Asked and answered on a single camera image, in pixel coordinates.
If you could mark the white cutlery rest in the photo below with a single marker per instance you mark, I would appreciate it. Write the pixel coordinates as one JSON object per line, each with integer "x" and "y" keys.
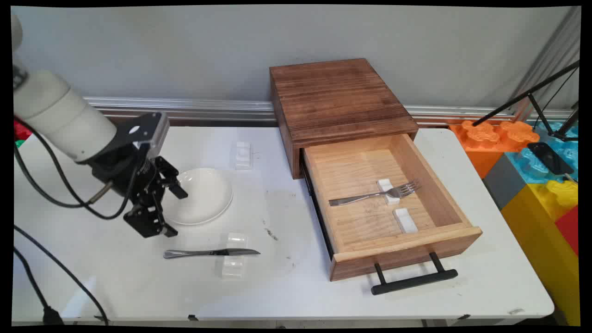
{"x": 406, "y": 221}
{"x": 243, "y": 155}
{"x": 393, "y": 200}

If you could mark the light wooden drawer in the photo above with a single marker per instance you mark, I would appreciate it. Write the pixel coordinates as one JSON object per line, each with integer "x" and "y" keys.
{"x": 356, "y": 175}

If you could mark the steel fork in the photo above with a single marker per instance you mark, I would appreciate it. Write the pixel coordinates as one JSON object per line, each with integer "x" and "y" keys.
{"x": 365, "y": 198}

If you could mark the black phone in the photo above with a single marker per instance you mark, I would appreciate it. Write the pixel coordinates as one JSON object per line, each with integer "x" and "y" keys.
{"x": 549, "y": 157}

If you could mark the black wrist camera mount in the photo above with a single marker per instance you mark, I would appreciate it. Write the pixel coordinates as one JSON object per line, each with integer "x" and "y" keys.
{"x": 150, "y": 129}

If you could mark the red and green object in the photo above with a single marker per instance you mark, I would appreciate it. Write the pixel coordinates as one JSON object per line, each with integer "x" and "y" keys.
{"x": 19, "y": 132}

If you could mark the orange giant building block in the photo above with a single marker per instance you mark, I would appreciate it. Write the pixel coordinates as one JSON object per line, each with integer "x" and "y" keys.
{"x": 485, "y": 138}

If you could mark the red giant building block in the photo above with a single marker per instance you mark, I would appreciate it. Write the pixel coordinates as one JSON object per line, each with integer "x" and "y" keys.
{"x": 570, "y": 229}

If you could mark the white round plate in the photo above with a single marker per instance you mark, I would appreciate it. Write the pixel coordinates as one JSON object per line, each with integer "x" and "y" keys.
{"x": 203, "y": 194}

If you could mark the dark wooden drawer cabinet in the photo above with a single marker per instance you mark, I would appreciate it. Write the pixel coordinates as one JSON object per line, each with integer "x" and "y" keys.
{"x": 337, "y": 97}

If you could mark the grey curtain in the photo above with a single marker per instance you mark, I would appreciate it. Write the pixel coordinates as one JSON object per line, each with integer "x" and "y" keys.
{"x": 555, "y": 55}

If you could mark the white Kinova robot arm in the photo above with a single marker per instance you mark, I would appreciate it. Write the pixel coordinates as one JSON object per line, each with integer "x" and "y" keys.
{"x": 60, "y": 111}

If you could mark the aluminium wall rail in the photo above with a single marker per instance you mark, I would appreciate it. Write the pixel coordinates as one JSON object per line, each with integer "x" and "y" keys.
{"x": 185, "y": 109}

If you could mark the blue giant building block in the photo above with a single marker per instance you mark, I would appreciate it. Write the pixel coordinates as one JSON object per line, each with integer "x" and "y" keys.
{"x": 527, "y": 169}

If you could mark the black tripod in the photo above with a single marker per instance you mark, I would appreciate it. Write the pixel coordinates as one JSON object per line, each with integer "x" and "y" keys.
{"x": 522, "y": 96}

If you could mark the steel table knife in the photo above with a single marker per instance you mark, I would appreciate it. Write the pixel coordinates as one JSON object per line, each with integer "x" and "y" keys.
{"x": 194, "y": 253}

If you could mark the grey giant building block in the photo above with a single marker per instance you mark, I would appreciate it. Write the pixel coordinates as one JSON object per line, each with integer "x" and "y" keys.
{"x": 506, "y": 182}

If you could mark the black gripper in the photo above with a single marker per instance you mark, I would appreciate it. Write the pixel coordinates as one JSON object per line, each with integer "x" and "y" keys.
{"x": 122, "y": 171}

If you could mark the clear plastic cutlery rest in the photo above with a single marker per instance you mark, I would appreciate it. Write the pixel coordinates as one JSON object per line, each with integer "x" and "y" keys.
{"x": 233, "y": 266}

